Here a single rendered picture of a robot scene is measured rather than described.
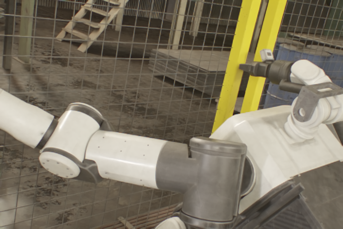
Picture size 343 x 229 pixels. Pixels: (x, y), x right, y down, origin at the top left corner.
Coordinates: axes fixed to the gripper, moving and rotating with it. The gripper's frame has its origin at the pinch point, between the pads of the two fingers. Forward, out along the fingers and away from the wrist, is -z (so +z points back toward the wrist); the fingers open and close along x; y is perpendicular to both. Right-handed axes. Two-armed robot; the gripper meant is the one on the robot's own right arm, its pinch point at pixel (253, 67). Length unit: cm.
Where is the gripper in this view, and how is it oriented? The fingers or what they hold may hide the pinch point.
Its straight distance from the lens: 174.1
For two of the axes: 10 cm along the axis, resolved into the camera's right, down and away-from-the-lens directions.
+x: -7.7, 0.4, -6.3
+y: -1.1, 9.7, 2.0
